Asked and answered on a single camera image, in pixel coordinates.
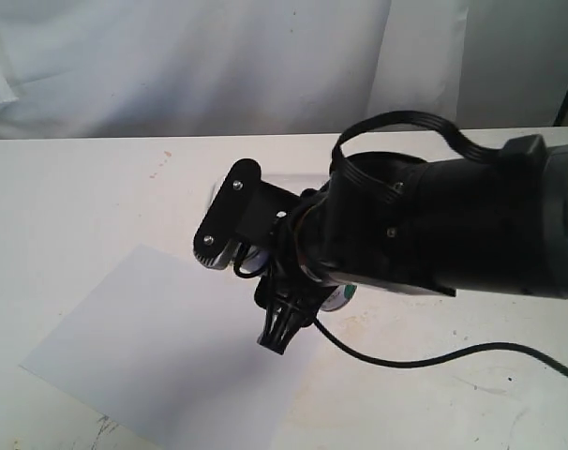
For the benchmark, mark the spray paint can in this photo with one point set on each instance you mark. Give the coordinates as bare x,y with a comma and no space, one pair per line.
337,299

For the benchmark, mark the white paper sheet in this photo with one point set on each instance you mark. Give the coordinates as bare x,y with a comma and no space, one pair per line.
170,350

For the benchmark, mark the white plastic tray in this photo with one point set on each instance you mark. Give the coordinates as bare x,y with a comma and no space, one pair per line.
265,180

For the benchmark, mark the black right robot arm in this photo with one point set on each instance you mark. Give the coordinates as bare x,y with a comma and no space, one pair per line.
498,227

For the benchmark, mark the white backdrop cloth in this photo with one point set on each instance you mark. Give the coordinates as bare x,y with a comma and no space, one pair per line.
74,69

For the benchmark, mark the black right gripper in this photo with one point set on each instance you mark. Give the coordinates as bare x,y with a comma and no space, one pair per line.
350,232

